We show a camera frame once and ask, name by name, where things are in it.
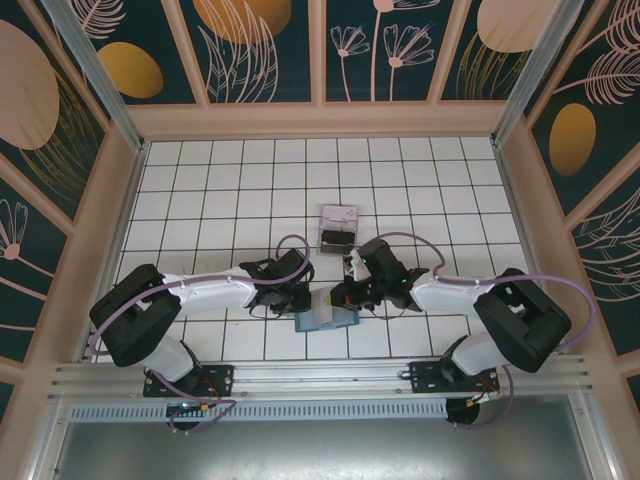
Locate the grey metal sheet panel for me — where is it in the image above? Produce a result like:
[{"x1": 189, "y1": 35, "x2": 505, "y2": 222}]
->
[{"x1": 47, "y1": 394, "x2": 609, "y2": 480}]

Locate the slotted grey cable duct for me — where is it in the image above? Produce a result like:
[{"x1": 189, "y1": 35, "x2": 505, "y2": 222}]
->
[{"x1": 67, "y1": 399, "x2": 451, "y2": 422}]

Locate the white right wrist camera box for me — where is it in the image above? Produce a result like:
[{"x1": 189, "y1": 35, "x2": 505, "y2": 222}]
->
[{"x1": 341, "y1": 249, "x2": 370, "y2": 280}]

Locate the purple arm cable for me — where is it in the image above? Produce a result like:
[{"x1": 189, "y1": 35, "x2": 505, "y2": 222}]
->
[
  {"x1": 368, "y1": 231, "x2": 599, "y2": 432},
  {"x1": 87, "y1": 234, "x2": 314, "y2": 435}
]

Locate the clear acrylic card stand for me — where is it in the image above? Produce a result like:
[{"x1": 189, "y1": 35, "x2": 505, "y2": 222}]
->
[{"x1": 315, "y1": 202, "x2": 362, "y2": 260}]

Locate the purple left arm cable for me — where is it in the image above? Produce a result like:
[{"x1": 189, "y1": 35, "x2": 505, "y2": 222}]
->
[{"x1": 87, "y1": 234, "x2": 314, "y2": 435}]

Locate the white card with pink print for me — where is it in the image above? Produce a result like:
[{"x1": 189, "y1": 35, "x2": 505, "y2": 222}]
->
[{"x1": 321, "y1": 203, "x2": 361, "y2": 232}]

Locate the plain beige card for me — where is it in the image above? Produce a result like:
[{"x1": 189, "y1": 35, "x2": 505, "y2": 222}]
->
[{"x1": 309, "y1": 286, "x2": 336, "y2": 327}]

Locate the aluminium corner post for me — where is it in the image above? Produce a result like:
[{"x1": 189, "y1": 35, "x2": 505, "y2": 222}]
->
[
  {"x1": 39, "y1": 0, "x2": 152, "y2": 154},
  {"x1": 490, "y1": 0, "x2": 576, "y2": 149}
]

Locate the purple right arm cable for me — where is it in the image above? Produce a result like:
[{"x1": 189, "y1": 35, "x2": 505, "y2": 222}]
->
[{"x1": 368, "y1": 231, "x2": 599, "y2": 432}]

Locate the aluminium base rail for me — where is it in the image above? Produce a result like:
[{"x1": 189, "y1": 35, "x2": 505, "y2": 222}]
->
[{"x1": 47, "y1": 353, "x2": 600, "y2": 401}]

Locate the black credit card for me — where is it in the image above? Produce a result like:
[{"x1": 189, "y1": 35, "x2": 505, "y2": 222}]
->
[{"x1": 319, "y1": 227, "x2": 357, "y2": 254}]

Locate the aluminium table side rail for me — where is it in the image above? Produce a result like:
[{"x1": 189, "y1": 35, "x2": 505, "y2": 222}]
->
[
  {"x1": 74, "y1": 141, "x2": 151, "y2": 364},
  {"x1": 492, "y1": 142, "x2": 569, "y2": 356}
]

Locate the teal card holder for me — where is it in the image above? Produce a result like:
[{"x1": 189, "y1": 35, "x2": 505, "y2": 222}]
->
[{"x1": 293, "y1": 304, "x2": 362, "y2": 335}]

